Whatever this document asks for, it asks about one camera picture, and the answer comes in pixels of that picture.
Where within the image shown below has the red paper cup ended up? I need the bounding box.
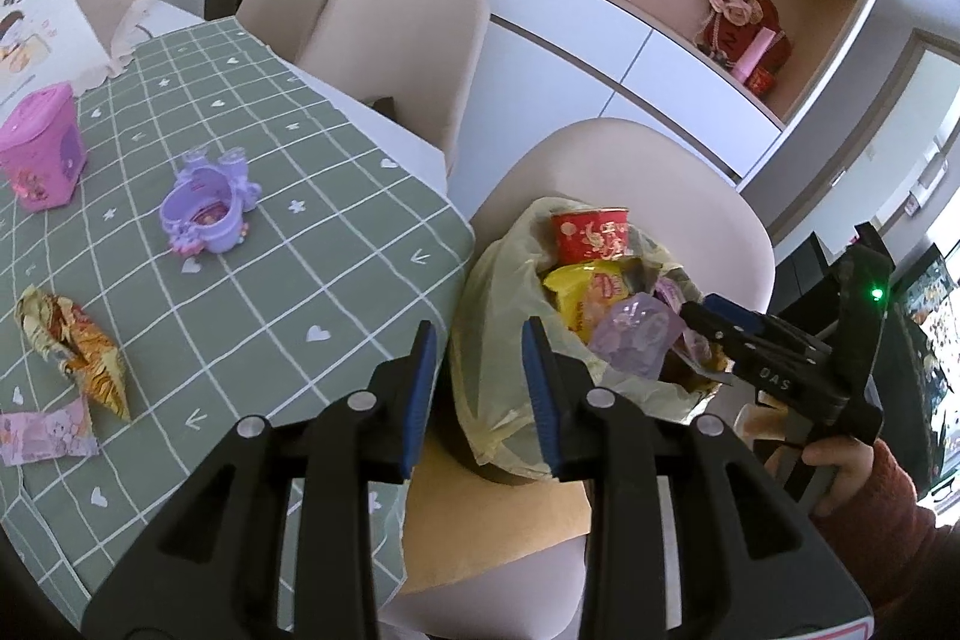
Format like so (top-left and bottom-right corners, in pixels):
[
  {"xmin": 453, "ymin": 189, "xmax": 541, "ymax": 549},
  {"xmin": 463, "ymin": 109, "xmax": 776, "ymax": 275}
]
[{"xmin": 551, "ymin": 208, "xmax": 630, "ymax": 265}]

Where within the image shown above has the pink candy wrapper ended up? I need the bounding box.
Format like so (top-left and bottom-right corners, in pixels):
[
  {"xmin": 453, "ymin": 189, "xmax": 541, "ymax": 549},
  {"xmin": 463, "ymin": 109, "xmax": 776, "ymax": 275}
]
[{"xmin": 0, "ymin": 396, "xmax": 99, "ymax": 466}]

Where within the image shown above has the gold snack wrapper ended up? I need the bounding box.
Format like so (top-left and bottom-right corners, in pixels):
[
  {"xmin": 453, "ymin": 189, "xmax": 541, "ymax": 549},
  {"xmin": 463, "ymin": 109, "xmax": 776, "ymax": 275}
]
[{"xmin": 14, "ymin": 286, "xmax": 132, "ymax": 422}]

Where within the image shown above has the orange snack bag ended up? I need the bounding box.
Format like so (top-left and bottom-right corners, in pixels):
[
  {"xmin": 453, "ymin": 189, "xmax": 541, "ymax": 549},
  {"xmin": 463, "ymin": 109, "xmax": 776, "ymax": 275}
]
[{"xmin": 542, "ymin": 259, "xmax": 644, "ymax": 344}]

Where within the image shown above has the yellow trash bag bin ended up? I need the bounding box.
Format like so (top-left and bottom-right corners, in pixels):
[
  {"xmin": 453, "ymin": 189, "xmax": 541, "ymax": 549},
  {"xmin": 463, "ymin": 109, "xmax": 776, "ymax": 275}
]
[{"xmin": 449, "ymin": 197, "xmax": 727, "ymax": 481}]

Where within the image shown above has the right hand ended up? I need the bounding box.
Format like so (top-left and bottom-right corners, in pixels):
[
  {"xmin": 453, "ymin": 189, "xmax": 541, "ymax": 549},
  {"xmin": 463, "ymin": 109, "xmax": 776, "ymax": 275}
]
[{"xmin": 765, "ymin": 437, "xmax": 875, "ymax": 518}]

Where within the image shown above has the purple plastic wrapper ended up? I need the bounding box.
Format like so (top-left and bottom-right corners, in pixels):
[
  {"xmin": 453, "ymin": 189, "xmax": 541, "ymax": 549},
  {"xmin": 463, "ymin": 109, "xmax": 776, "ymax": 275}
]
[{"xmin": 587, "ymin": 292, "xmax": 685, "ymax": 380}]

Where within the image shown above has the yellow seat cushion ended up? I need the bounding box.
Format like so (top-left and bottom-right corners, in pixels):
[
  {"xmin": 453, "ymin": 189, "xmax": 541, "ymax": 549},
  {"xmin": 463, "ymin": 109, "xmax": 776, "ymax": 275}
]
[{"xmin": 402, "ymin": 435, "xmax": 590, "ymax": 594}]

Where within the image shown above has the beige chair with bin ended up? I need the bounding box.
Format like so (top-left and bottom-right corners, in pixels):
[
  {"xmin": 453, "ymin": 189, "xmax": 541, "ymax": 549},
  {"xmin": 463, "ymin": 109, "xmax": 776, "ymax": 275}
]
[{"xmin": 381, "ymin": 119, "xmax": 775, "ymax": 638}]

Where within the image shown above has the red flower decoration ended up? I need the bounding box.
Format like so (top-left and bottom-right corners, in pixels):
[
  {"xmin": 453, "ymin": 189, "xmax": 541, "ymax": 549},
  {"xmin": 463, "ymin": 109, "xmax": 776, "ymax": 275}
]
[{"xmin": 695, "ymin": 0, "xmax": 793, "ymax": 99}]

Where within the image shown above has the green checkered tablecloth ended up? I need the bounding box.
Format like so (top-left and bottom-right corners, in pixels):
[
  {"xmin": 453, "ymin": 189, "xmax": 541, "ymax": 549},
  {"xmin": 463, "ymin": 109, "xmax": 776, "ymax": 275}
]
[{"xmin": 2, "ymin": 19, "xmax": 473, "ymax": 622}]

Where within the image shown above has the purple toy pot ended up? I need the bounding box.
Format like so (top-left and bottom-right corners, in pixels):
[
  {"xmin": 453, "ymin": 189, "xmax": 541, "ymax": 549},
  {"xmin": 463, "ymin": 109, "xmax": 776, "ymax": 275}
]
[{"xmin": 160, "ymin": 146, "xmax": 262, "ymax": 259}]

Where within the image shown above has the middle beige chair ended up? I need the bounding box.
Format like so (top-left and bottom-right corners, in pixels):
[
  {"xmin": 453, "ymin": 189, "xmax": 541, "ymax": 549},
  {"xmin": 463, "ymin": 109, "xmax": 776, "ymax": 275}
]
[{"xmin": 296, "ymin": 0, "xmax": 490, "ymax": 169}]

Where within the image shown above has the pink toy box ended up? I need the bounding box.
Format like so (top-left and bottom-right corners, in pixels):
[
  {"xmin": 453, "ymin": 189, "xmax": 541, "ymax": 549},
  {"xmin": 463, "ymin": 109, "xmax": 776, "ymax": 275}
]
[{"xmin": 2, "ymin": 83, "xmax": 88, "ymax": 213}]

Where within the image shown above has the white food cover tent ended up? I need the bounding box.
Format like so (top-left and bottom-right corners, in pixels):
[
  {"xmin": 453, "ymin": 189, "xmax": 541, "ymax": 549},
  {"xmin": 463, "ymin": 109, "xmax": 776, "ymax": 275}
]
[{"xmin": 2, "ymin": 0, "xmax": 155, "ymax": 115}]

